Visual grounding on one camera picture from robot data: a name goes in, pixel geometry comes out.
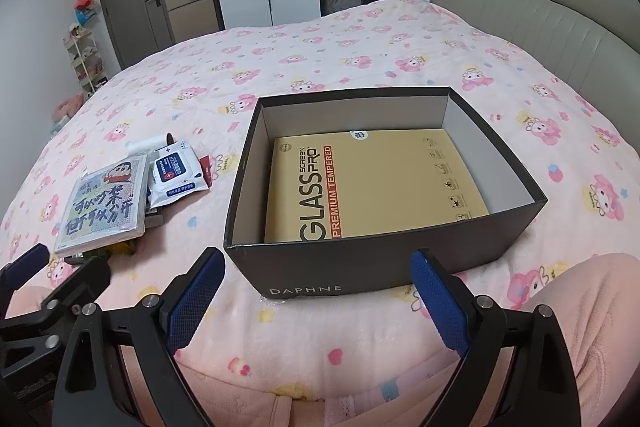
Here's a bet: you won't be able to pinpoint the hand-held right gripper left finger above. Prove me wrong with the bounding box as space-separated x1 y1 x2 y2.
54 247 227 427

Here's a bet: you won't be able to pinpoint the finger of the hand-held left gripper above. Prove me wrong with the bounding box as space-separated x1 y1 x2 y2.
0 257 112 358
0 244 51 304

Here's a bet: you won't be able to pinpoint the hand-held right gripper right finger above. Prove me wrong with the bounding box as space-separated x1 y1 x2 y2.
409 248 588 427

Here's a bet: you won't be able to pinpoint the cartoon picture box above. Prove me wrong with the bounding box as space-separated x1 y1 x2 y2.
54 153 150 256

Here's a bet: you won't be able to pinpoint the black screen protector box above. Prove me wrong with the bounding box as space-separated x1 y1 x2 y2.
144 199 166 228

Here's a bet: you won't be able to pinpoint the white wet wipes pack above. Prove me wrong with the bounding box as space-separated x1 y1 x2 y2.
146 142 208 209

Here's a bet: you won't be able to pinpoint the dark cardboard shoe box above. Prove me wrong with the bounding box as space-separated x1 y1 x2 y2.
223 85 548 303

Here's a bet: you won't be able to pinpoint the yellow screen protector packet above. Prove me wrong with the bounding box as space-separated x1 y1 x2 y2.
263 129 491 243

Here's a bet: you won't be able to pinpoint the white roll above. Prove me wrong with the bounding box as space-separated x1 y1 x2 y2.
127 134 168 156

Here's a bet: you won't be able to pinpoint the person's pink pajama legs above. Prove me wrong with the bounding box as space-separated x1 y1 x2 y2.
0 252 640 427

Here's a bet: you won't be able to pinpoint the pink plush toy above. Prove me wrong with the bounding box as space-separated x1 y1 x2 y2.
52 94 86 118

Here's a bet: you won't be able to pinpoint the white shelf rack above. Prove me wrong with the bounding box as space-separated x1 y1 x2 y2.
62 24 108 95

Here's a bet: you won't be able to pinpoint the red and blue toy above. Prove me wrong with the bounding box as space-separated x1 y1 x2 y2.
72 0 98 25

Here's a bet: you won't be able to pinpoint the pink printed blanket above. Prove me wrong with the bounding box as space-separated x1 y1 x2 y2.
0 0 640 408

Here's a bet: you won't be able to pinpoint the beige cabinet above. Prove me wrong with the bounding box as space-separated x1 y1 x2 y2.
160 0 221 42

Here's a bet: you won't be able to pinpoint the grey padded headboard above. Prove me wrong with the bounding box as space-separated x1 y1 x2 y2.
430 0 640 138

